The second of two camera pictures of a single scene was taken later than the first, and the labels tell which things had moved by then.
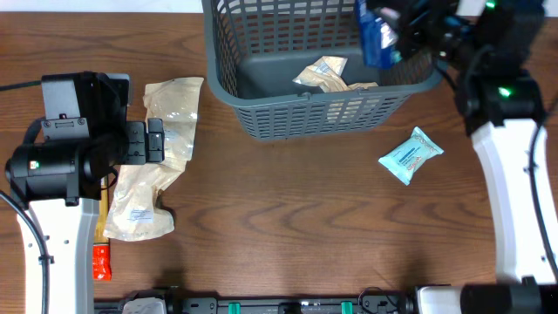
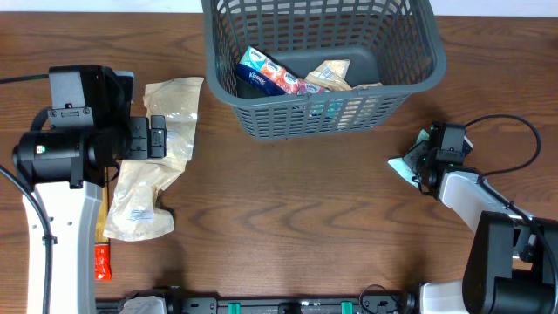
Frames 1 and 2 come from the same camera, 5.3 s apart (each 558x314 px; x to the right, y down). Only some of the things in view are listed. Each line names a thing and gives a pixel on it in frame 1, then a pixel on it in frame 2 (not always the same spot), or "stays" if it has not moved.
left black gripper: (136, 153) stays
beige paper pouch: (326, 73) stays
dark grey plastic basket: (255, 49) stays
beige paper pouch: (175, 101) stays
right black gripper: (413, 14) to (410, 155)
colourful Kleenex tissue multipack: (377, 39) to (259, 69)
